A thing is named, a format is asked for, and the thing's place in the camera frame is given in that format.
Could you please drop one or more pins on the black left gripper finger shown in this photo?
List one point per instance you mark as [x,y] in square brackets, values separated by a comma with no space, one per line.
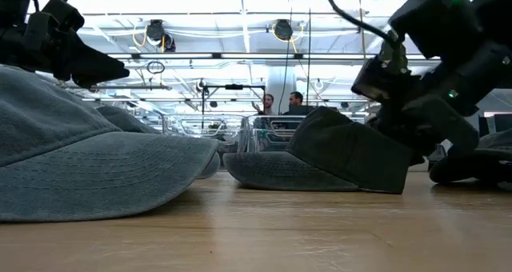
[96,72]

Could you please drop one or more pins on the blue-grey baseball cap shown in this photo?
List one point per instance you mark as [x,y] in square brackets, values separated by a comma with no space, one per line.
[124,122]
[100,176]

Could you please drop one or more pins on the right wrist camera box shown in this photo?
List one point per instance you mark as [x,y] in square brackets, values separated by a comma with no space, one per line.
[380,80]

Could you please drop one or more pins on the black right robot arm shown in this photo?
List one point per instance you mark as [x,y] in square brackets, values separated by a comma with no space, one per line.
[480,64]

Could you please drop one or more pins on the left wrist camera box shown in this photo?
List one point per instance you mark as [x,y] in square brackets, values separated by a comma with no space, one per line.
[64,16]

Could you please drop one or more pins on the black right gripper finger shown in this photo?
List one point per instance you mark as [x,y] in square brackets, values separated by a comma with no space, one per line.
[380,124]
[418,156]

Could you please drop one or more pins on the long ceiling light rail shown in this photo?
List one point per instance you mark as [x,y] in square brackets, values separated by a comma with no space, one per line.
[240,56]

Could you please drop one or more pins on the person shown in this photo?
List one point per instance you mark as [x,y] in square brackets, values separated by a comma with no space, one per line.
[296,99]
[267,104]

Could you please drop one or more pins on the clear plastic bin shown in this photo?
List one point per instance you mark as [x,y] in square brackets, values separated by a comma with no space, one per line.
[192,122]
[268,134]

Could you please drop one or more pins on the black frame stand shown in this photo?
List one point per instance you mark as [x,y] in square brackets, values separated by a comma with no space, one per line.
[234,86]

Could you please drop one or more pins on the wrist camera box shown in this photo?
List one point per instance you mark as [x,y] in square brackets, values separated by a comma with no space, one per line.
[380,80]
[64,16]

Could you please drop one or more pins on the black monitor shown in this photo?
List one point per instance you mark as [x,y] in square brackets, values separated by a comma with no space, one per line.
[302,110]

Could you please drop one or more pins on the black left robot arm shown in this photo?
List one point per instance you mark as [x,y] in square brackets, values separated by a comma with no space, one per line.
[10,32]

